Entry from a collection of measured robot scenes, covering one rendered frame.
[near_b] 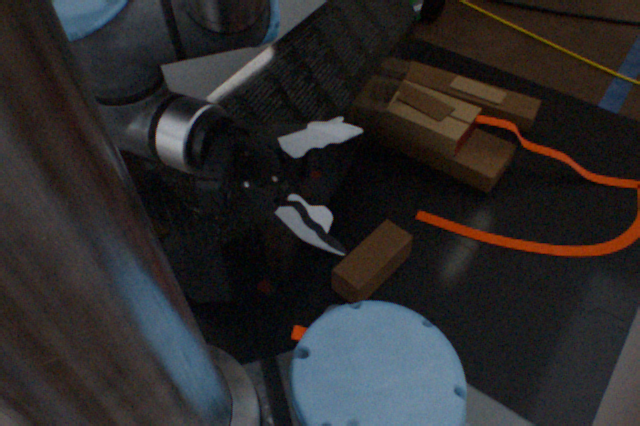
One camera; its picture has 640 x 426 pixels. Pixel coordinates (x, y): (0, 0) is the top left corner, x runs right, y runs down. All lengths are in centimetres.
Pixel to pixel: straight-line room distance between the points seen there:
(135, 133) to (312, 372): 37
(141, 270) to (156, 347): 5
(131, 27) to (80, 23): 5
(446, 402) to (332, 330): 11
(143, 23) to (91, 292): 42
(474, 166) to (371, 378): 182
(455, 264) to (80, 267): 183
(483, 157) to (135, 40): 182
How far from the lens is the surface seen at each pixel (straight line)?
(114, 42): 62
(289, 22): 163
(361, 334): 47
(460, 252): 203
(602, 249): 223
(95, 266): 23
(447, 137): 218
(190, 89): 140
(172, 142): 64
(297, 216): 59
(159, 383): 31
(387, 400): 45
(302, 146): 55
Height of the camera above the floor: 161
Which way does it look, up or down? 49 degrees down
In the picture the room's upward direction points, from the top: straight up
